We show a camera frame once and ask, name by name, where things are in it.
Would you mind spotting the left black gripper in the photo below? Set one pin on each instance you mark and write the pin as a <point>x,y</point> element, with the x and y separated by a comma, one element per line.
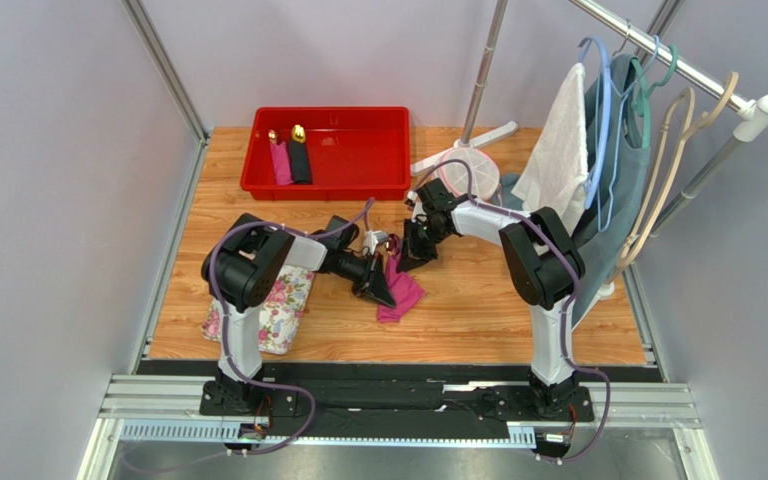
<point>372,283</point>

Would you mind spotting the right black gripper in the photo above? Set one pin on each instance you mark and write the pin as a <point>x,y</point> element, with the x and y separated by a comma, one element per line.
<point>420,240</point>

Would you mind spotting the magenta paper napkin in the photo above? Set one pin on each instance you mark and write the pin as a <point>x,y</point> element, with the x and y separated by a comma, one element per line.
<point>406,292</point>

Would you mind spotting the iridescent purple spoon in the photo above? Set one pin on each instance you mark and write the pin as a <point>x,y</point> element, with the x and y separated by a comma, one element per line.
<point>393,245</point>

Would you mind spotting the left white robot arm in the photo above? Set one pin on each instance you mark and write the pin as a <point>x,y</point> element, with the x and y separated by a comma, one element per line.
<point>242,269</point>

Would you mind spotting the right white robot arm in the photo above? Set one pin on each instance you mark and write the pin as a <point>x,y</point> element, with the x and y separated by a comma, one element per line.
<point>543,262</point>

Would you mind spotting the black rolled napkin bundle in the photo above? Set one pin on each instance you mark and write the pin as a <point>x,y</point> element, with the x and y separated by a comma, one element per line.
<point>299,157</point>

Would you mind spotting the pink rolled napkin bundle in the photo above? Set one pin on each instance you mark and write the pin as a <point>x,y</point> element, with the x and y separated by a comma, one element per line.
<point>280,159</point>

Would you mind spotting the floral tray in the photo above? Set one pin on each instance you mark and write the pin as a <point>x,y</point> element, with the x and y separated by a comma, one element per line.
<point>283,309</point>

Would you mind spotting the white round mesh basket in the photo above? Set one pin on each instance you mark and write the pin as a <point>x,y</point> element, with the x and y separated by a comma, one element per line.
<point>480,175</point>

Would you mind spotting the red plastic bin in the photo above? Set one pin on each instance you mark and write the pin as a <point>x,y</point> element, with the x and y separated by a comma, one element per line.
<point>355,152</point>

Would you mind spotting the white towel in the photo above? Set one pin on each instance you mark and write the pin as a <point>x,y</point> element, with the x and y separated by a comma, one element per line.
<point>557,169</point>

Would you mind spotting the blue hanger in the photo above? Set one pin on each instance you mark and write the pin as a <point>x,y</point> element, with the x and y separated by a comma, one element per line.
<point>602,127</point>

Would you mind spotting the beige hanger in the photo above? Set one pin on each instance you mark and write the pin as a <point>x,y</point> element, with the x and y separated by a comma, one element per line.
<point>706,118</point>
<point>661,177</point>

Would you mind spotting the blue-grey garment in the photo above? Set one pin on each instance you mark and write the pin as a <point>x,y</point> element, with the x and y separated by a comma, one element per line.
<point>622,186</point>

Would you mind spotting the green hanger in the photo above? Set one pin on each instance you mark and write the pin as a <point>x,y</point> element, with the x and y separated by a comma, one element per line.
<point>640,105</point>

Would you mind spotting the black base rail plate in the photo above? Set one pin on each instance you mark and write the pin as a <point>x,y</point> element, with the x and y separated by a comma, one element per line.
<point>398,401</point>

